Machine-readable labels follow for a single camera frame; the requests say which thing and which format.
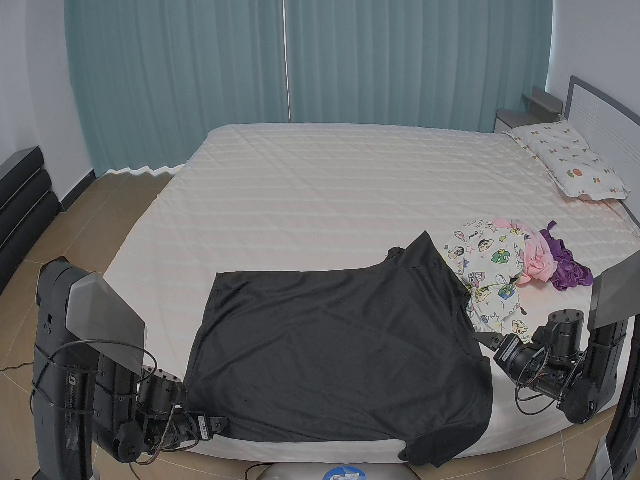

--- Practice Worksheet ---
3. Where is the grey bedside table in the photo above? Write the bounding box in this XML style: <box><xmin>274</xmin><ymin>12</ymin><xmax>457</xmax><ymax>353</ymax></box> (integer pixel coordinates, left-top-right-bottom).
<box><xmin>495</xmin><ymin>86</ymin><xmax>565</xmax><ymax>133</ymax></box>

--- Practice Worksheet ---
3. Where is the black T-shirt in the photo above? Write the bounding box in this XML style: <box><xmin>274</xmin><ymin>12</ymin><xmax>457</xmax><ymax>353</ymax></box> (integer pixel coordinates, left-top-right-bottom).
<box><xmin>182</xmin><ymin>230</ymin><xmax>495</xmax><ymax>468</ymax></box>

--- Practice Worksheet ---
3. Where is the white printed pyjama top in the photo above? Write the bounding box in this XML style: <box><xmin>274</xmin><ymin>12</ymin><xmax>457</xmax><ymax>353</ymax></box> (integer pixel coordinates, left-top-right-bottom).
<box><xmin>442</xmin><ymin>216</ymin><xmax>536</xmax><ymax>344</ymax></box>

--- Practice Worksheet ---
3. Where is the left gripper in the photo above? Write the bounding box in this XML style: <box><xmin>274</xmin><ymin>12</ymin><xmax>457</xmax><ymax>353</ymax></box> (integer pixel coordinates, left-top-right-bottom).
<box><xmin>192</xmin><ymin>411</ymin><xmax>231</xmax><ymax>441</ymax></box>

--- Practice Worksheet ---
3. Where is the pink garment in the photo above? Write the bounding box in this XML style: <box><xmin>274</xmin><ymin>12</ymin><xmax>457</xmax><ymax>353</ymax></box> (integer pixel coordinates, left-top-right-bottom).
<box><xmin>492</xmin><ymin>216</ymin><xmax>557</xmax><ymax>286</ymax></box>

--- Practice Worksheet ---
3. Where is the white printed pillow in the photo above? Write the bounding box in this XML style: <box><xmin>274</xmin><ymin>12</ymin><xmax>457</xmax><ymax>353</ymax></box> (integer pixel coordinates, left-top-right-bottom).
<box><xmin>501</xmin><ymin>120</ymin><xmax>628</xmax><ymax>201</ymax></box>

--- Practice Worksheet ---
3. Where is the purple garment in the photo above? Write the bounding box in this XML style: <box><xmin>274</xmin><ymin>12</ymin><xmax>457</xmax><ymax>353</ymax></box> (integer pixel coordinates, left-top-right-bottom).
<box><xmin>539</xmin><ymin>219</ymin><xmax>594</xmax><ymax>292</ymax></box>

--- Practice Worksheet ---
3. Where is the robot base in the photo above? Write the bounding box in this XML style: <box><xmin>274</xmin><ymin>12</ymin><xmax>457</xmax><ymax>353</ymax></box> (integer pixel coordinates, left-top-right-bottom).
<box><xmin>244</xmin><ymin>460</ymin><xmax>418</xmax><ymax>480</ymax></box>

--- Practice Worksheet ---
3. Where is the bed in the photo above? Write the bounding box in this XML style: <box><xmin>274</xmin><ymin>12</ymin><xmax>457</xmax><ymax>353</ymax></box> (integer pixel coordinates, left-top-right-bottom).
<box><xmin>102</xmin><ymin>74</ymin><xmax>640</xmax><ymax>461</ymax></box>

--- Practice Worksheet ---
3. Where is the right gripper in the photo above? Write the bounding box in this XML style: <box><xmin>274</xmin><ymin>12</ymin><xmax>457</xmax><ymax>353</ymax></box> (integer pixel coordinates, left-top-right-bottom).
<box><xmin>474</xmin><ymin>331</ymin><xmax>528</xmax><ymax>375</ymax></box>

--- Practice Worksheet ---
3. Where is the black chest of drawers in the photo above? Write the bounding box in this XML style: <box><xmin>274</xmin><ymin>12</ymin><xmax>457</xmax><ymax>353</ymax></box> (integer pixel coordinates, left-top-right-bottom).
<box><xmin>0</xmin><ymin>145</ymin><xmax>55</xmax><ymax>296</ymax></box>

